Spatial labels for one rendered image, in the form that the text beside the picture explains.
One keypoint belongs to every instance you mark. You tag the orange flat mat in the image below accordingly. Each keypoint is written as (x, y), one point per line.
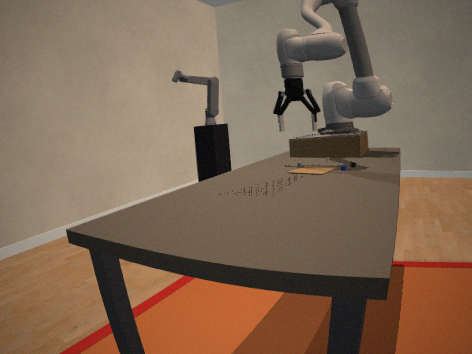
(312, 169)

